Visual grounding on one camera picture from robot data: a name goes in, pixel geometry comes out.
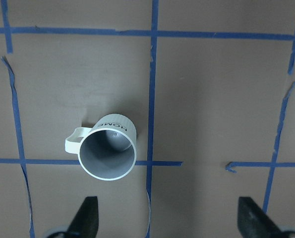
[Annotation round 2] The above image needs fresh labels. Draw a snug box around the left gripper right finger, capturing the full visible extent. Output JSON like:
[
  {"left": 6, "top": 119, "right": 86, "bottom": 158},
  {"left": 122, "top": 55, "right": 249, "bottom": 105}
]
[{"left": 237, "top": 197, "right": 286, "bottom": 238}]

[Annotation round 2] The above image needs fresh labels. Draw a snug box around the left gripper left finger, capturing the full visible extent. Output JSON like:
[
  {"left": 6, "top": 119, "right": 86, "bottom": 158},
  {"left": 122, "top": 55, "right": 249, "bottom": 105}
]
[{"left": 67, "top": 196, "right": 99, "bottom": 238}]

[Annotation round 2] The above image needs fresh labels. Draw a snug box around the white ribbed mug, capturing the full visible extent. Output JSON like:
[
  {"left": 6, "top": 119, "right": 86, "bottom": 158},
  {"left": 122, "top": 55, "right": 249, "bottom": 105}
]
[{"left": 64, "top": 114, "right": 137, "bottom": 181}]

